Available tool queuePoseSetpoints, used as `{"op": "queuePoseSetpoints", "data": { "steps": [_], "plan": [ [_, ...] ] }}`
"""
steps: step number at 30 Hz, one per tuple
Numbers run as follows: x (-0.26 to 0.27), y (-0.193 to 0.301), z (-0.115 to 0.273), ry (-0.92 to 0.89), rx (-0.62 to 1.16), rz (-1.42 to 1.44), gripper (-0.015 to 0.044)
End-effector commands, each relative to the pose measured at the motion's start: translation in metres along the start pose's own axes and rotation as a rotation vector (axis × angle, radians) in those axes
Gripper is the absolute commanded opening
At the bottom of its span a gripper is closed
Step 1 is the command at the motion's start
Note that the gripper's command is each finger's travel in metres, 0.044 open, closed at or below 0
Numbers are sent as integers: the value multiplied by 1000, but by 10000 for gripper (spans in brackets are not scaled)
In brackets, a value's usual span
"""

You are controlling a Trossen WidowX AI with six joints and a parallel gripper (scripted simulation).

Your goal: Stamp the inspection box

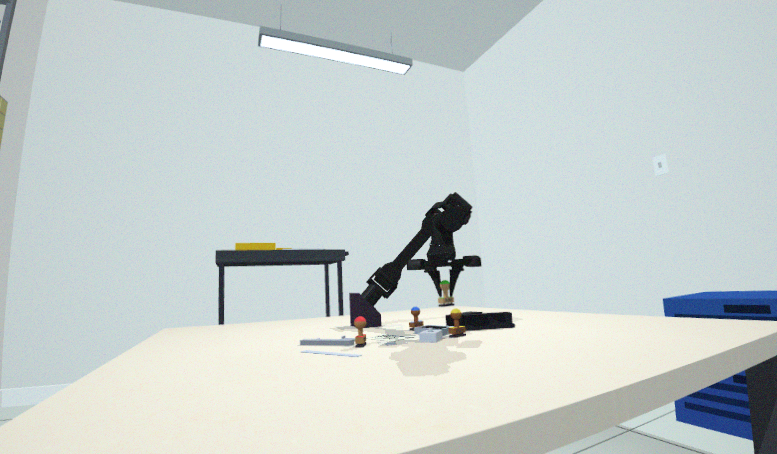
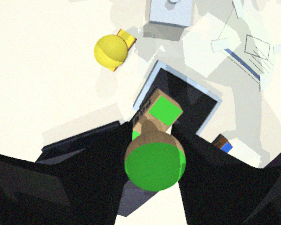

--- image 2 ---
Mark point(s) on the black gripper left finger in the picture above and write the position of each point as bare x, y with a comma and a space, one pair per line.
85, 189

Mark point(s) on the brown rubber stamp with blue knob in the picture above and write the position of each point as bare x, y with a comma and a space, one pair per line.
222, 143

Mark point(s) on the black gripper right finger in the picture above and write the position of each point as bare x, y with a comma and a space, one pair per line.
219, 189

